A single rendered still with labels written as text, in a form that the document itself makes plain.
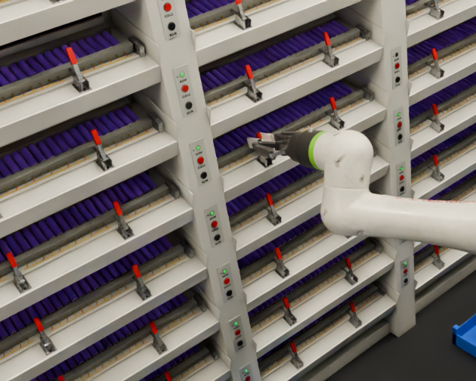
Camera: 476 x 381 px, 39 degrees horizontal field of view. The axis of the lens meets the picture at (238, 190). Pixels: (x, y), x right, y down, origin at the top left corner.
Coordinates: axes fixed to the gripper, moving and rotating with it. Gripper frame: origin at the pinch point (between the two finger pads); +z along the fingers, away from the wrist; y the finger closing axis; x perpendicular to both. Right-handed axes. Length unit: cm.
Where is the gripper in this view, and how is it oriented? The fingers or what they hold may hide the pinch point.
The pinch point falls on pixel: (261, 140)
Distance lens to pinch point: 178.2
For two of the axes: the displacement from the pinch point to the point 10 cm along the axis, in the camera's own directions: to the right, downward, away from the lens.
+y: 8.0, -4.1, 4.4
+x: -2.8, -9.0, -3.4
